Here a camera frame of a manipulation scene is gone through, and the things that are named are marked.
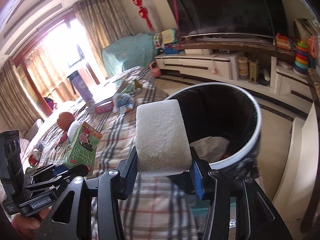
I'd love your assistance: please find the green milk carton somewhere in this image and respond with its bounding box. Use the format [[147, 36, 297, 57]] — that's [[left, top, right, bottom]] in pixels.
[[61, 121, 103, 177]]

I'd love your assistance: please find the pink lollipop wrapper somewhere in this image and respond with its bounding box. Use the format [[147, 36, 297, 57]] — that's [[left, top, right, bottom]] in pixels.
[[54, 131, 68, 149]]

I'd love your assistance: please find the white foam fruit net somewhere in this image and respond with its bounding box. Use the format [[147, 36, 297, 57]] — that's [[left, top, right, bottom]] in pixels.
[[67, 120, 82, 140]]

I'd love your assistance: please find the white foam block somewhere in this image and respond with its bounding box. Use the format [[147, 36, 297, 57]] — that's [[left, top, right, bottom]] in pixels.
[[135, 99, 192, 177]]

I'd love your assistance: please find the white red plastic bag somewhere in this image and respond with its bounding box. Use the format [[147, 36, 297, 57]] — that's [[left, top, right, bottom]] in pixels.
[[190, 137, 229, 163]]

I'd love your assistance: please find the blue white wrapper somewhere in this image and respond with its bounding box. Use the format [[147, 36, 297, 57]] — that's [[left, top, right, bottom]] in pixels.
[[113, 93, 134, 114]]

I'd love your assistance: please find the white round trash bin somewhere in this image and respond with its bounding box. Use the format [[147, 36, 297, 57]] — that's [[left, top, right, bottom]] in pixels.
[[164, 82, 263, 179]]

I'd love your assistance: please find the left hand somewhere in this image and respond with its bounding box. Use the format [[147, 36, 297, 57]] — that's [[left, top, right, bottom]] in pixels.
[[11, 207, 51, 239]]

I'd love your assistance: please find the small red can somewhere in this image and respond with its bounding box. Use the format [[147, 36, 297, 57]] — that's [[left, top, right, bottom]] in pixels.
[[28, 148, 41, 167]]

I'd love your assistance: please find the plaid checked table cloth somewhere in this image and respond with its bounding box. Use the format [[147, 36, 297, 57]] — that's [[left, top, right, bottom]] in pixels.
[[21, 67, 198, 239]]

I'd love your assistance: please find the orange round fruit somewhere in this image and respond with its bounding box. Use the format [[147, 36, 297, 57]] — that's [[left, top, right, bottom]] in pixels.
[[57, 112, 75, 131]]

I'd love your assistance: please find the red pencil case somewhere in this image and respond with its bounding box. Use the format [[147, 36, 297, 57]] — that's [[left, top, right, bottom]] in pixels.
[[95, 101, 114, 114]]

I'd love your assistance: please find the stack of children books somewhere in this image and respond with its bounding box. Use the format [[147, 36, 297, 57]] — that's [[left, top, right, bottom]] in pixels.
[[86, 80, 133, 114]]

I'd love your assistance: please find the purple water bottle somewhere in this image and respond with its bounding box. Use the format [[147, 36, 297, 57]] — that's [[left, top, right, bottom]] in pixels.
[[67, 70, 93, 103]]

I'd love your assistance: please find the pink kettlebell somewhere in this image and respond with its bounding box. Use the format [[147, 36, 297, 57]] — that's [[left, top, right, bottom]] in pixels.
[[149, 60, 162, 78]]

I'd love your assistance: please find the teal cloth covered furniture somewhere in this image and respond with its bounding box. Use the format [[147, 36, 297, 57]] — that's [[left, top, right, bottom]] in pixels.
[[101, 33, 157, 77]]

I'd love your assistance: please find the white tv cabinet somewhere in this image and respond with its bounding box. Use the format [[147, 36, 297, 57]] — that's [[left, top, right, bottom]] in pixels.
[[156, 39, 313, 113]]

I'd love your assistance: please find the orange toy phone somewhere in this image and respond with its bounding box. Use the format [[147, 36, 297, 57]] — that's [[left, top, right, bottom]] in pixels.
[[274, 33, 291, 51]]

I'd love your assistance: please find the beige window curtain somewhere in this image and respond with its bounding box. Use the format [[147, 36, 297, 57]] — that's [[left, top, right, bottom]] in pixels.
[[73, 0, 133, 78]]

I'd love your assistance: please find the red hanging knot decoration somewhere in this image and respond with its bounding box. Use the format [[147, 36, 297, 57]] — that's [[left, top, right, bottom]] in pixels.
[[132, 0, 155, 31]]

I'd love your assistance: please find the black flat television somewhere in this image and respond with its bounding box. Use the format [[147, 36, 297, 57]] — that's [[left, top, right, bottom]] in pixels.
[[167, 0, 289, 38]]

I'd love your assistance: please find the rainbow stacking ring toy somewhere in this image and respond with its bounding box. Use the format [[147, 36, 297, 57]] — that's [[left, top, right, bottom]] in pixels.
[[294, 41, 309, 76]]

